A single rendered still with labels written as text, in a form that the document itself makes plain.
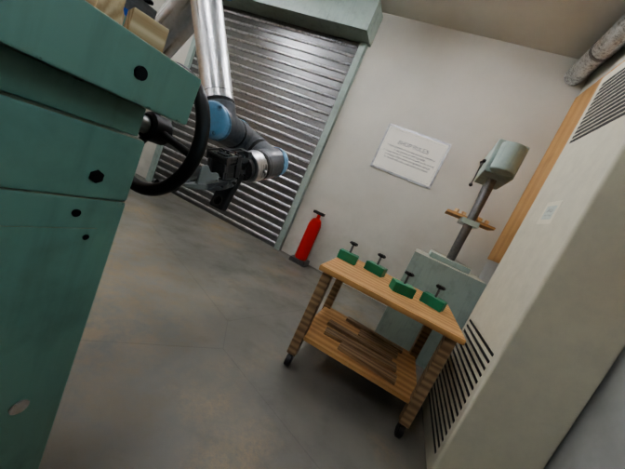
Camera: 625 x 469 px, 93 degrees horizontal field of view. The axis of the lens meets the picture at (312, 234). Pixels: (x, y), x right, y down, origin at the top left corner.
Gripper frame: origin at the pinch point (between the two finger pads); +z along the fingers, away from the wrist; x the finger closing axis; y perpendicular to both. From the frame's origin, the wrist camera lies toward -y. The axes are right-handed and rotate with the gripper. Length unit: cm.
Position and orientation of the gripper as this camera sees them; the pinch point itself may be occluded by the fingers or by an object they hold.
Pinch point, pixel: (185, 186)
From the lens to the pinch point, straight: 75.3
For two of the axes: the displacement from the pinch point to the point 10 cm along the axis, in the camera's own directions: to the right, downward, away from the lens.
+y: 2.4, -8.5, -4.6
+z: -4.9, 3.0, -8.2
